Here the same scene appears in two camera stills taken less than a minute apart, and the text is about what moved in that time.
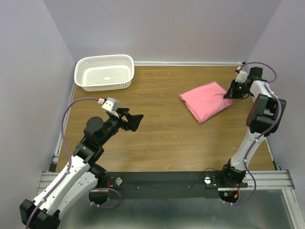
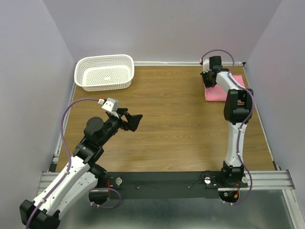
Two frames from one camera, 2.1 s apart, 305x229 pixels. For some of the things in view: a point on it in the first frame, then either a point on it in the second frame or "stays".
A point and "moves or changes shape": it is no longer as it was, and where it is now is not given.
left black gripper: [133, 120] stays
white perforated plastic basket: [104, 72] stays
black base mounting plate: [167, 185] stays
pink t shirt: [207, 101] moves or changes shape
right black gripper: [230, 94] -> [207, 85]
